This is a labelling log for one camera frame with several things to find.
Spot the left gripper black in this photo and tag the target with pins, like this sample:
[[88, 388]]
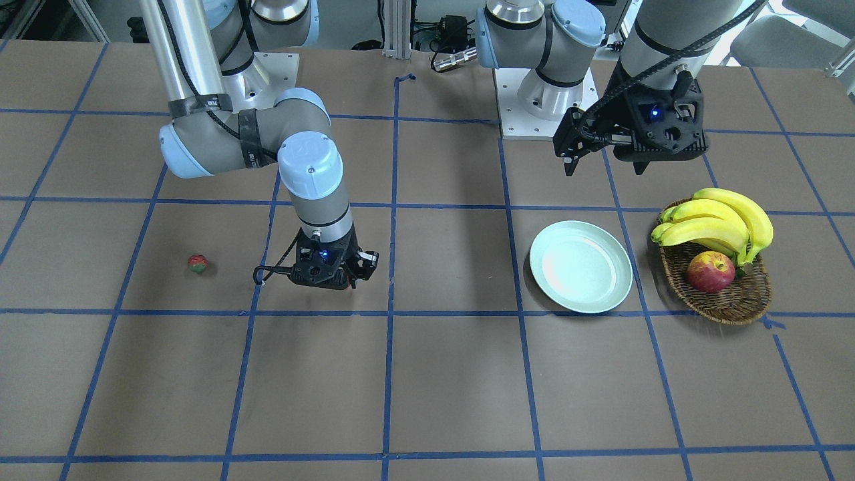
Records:
[[615, 117]]

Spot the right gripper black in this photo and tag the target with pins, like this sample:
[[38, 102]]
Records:
[[365, 261]]

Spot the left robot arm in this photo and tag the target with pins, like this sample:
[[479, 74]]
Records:
[[669, 41]]

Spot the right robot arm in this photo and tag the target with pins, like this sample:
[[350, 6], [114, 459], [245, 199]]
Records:
[[231, 108]]

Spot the light green plate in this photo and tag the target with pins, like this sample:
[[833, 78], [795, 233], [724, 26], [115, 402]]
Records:
[[581, 267]]

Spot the yellow banana bunch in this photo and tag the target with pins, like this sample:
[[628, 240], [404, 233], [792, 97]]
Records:
[[722, 220]]

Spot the red yellow apple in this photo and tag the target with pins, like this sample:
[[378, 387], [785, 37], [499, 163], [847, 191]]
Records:
[[710, 272]]

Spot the brown wicker basket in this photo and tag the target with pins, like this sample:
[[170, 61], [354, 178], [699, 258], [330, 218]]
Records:
[[743, 302]]

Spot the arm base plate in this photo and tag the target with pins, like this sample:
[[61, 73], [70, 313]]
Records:
[[531, 109], [257, 84]]

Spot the aluminium frame post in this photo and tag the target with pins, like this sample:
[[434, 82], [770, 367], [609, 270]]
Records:
[[396, 19]]

